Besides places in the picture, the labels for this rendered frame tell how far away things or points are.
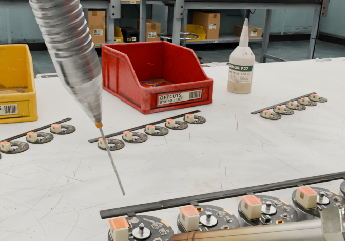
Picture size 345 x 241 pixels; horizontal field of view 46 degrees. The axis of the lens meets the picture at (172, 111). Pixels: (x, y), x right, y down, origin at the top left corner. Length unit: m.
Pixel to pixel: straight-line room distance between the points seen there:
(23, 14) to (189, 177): 4.31
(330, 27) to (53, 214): 6.28
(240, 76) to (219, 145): 0.18
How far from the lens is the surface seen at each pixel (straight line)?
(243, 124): 0.45
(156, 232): 0.16
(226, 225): 0.17
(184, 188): 0.31
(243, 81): 0.56
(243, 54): 0.55
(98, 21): 4.31
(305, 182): 0.21
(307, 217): 0.19
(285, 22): 6.13
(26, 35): 4.62
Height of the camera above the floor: 0.91
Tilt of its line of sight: 19 degrees down
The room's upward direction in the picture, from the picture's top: 3 degrees clockwise
